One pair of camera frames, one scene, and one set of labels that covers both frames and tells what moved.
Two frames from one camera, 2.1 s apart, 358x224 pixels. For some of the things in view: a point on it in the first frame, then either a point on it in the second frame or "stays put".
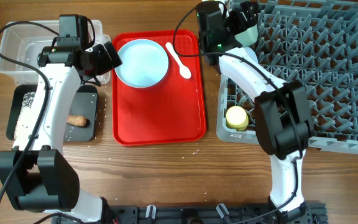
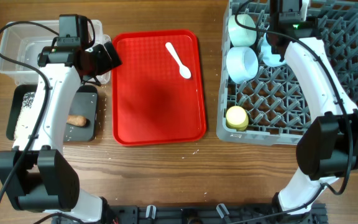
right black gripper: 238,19 -> 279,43
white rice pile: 25,121 stays put
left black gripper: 105,64 stays put
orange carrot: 78,120 stays put
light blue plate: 145,63 -> 269,58
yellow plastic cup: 236,118 stays put
